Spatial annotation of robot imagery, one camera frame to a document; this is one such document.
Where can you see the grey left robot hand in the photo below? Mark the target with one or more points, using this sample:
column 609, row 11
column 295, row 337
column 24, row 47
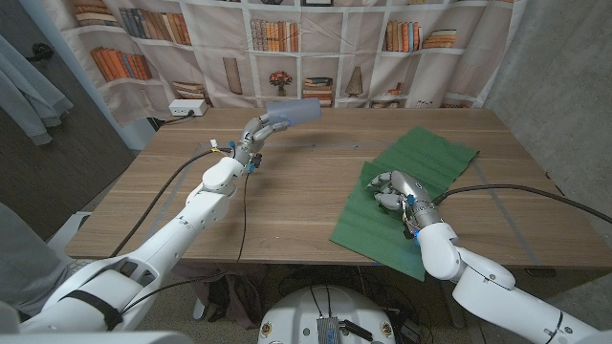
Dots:
column 251, row 138

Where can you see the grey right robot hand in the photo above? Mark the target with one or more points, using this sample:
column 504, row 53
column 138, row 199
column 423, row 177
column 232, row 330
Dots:
column 406, row 188

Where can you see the green cloth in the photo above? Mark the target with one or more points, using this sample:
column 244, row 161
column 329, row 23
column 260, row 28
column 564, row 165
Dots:
column 430, row 153

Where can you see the gray paper roll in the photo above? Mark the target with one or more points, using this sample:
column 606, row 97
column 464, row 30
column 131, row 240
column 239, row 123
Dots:
column 296, row 112

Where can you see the black device on robot base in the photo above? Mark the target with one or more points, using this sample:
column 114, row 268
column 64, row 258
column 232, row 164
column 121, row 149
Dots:
column 357, row 330

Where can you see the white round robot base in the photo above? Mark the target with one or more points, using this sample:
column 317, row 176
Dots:
column 296, row 315

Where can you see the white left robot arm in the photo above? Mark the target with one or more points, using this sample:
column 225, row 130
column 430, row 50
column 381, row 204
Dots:
column 158, row 258

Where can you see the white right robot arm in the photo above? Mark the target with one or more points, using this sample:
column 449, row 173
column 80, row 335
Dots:
column 487, row 286

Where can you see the white power strip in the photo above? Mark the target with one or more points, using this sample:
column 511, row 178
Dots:
column 187, row 107

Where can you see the printed bookshelf backdrop cloth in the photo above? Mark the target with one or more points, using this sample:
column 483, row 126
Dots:
column 325, row 57

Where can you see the grey metal table leg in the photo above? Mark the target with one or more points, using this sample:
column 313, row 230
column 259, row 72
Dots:
column 454, row 321

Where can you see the black power brick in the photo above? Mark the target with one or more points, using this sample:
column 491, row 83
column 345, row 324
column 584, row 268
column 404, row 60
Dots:
column 411, row 330

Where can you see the silver finned electronics box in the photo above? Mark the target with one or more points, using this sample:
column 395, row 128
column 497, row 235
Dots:
column 328, row 330

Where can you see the grey hanging curtain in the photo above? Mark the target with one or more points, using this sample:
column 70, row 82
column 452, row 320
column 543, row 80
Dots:
column 24, row 95

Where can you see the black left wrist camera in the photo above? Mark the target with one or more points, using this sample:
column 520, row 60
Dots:
column 255, row 162

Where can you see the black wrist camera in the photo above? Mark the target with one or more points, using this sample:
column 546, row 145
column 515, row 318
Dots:
column 412, row 234
column 255, row 162

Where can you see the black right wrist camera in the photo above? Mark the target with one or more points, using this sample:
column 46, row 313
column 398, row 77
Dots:
column 412, row 234

